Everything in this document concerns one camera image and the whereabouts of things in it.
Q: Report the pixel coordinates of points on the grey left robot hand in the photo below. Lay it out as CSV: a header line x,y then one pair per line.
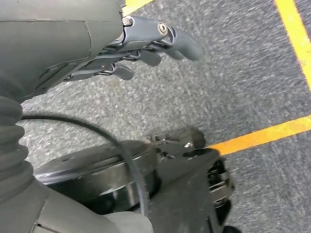
x,y
48,41

